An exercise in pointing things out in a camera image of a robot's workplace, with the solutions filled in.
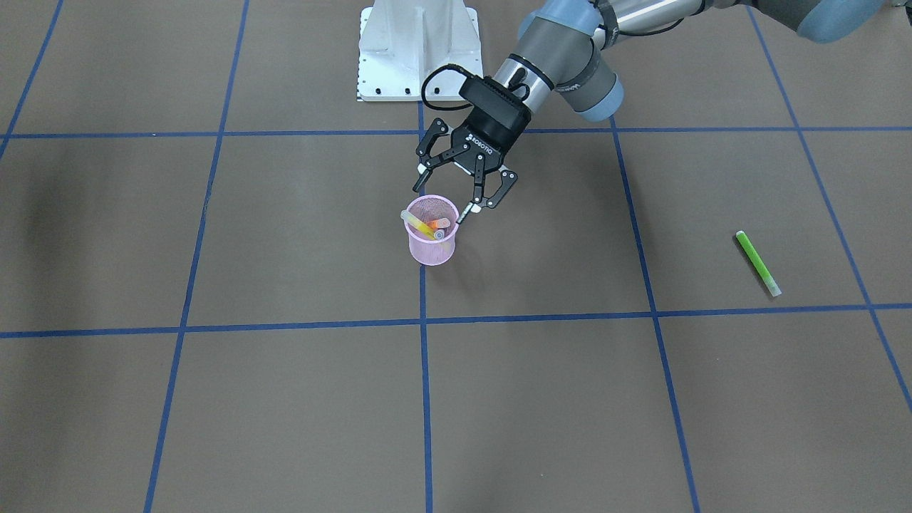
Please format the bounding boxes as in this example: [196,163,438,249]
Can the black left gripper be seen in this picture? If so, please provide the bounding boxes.
[412,75,532,225]

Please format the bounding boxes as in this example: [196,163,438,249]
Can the orange highlighter pen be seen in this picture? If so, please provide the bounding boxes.
[425,217,452,231]

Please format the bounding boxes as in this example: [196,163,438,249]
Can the yellow highlighter pen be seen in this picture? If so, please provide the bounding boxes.
[400,210,435,241]

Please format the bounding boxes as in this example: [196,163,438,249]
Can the green highlighter pen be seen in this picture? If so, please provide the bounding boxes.
[734,230,782,298]

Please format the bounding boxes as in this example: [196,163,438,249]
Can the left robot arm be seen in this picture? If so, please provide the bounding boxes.
[413,1,734,223]

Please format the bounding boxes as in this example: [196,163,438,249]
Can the pink mesh pen holder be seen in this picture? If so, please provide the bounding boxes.
[402,195,459,266]

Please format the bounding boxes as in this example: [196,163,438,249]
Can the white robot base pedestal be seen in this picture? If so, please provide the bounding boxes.
[356,1,485,102]

